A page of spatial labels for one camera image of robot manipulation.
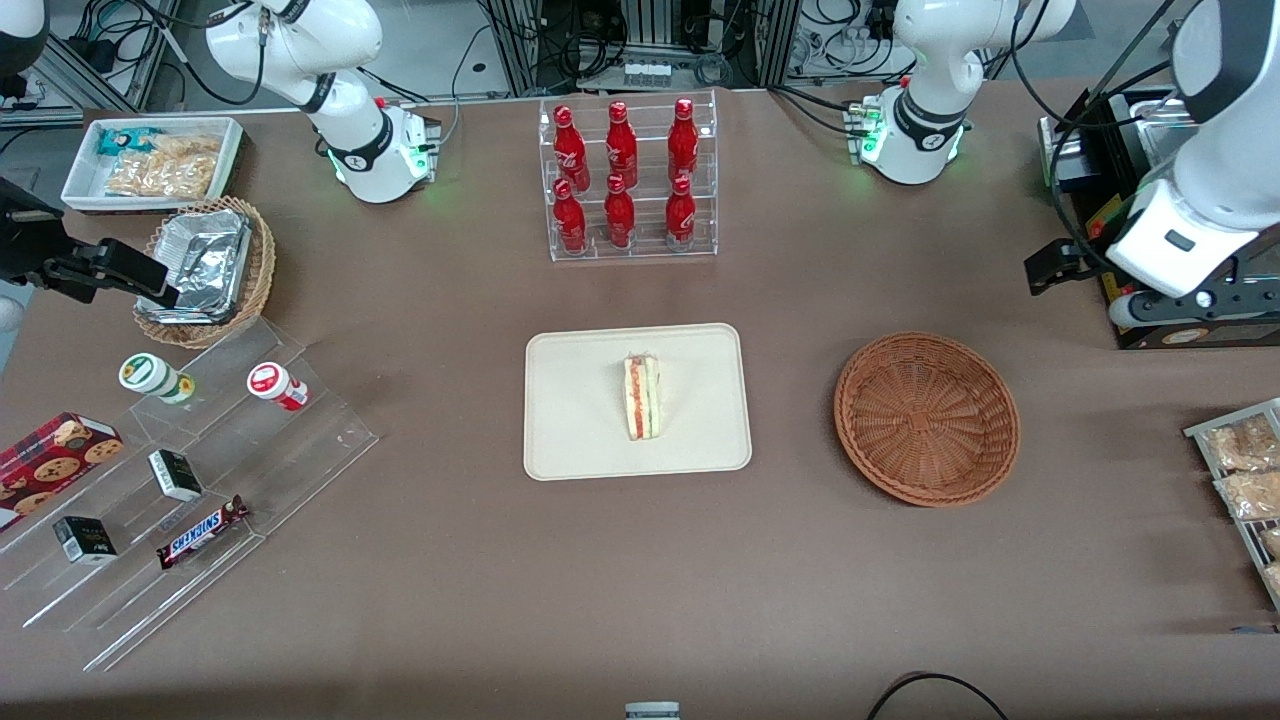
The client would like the aluminium foil container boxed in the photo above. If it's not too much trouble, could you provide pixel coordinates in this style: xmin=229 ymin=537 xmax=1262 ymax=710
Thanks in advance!
xmin=137 ymin=208 xmax=253 ymax=323

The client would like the round brown wicker basket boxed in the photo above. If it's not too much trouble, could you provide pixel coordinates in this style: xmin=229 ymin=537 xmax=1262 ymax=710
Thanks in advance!
xmin=833 ymin=332 xmax=1021 ymax=508

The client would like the black floor cable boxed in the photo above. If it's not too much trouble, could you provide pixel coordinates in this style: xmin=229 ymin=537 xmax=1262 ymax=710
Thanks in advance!
xmin=865 ymin=671 xmax=1011 ymax=720

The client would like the clear bag of chips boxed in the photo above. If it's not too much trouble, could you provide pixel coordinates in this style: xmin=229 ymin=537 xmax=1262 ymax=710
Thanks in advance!
xmin=105 ymin=150 xmax=217 ymax=200
xmin=150 ymin=134 xmax=223 ymax=167

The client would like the clear acrylic bottle rack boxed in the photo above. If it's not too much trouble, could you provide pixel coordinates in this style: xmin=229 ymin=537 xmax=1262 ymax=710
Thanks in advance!
xmin=538 ymin=90 xmax=719 ymax=263

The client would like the aluminium equipment frame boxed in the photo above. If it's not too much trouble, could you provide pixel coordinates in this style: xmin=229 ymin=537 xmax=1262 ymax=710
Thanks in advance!
xmin=480 ymin=0 xmax=801 ymax=96

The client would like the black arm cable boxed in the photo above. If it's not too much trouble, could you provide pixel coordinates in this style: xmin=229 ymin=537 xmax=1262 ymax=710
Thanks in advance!
xmin=1008 ymin=0 xmax=1176 ymax=269

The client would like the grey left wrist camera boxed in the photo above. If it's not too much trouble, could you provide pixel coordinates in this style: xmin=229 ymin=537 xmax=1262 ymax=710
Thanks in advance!
xmin=1108 ymin=285 xmax=1280 ymax=328

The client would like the white rectangular bin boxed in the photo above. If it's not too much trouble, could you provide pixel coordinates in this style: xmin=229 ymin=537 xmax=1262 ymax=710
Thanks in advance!
xmin=60 ymin=117 xmax=246 ymax=214

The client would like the Snickers chocolate bar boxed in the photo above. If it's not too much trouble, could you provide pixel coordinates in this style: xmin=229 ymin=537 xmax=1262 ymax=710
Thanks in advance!
xmin=157 ymin=495 xmax=250 ymax=570

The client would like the beige plastic tray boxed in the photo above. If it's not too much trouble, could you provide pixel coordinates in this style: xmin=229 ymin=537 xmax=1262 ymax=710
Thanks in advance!
xmin=523 ymin=322 xmax=753 ymax=482

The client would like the red lid white cup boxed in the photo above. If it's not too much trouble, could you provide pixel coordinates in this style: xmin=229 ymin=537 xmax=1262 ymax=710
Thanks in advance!
xmin=247 ymin=362 xmax=309 ymax=412

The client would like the green lid white cup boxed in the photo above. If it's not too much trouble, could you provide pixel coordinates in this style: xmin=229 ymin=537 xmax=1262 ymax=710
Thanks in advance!
xmin=119 ymin=353 xmax=196 ymax=405

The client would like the small light wicker basket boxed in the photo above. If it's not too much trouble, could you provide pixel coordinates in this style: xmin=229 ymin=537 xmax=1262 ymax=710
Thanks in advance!
xmin=133 ymin=196 xmax=277 ymax=349

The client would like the clear acrylic stepped stand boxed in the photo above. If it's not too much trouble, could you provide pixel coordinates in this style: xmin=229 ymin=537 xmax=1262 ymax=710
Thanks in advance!
xmin=0 ymin=318 xmax=381 ymax=673

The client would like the red plaid cookie box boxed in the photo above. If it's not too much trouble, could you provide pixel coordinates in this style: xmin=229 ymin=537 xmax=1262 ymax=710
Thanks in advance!
xmin=0 ymin=412 xmax=124 ymax=533

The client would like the red soda bottle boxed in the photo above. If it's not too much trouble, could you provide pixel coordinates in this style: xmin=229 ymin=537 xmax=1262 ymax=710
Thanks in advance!
xmin=604 ymin=174 xmax=637 ymax=249
xmin=665 ymin=175 xmax=698 ymax=251
xmin=606 ymin=101 xmax=639 ymax=188
xmin=668 ymin=97 xmax=700 ymax=183
xmin=552 ymin=179 xmax=588 ymax=254
xmin=553 ymin=105 xmax=591 ymax=191

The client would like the small black box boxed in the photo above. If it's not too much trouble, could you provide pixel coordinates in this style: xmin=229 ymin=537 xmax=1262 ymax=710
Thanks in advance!
xmin=148 ymin=449 xmax=204 ymax=502
xmin=53 ymin=516 xmax=118 ymax=564

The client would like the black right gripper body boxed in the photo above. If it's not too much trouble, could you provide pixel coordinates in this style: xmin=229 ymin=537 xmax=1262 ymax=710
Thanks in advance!
xmin=0 ymin=178 xmax=67 ymax=287

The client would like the blue green snack packet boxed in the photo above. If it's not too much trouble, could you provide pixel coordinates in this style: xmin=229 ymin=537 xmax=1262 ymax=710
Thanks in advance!
xmin=97 ymin=125 xmax=163 ymax=157

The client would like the triangle sandwich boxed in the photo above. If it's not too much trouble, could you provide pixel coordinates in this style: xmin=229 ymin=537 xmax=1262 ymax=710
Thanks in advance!
xmin=623 ymin=352 xmax=663 ymax=442

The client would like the tray of packaged snacks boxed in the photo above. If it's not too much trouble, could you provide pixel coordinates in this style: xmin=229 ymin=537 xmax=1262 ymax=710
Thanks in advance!
xmin=1185 ymin=398 xmax=1280 ymax=613

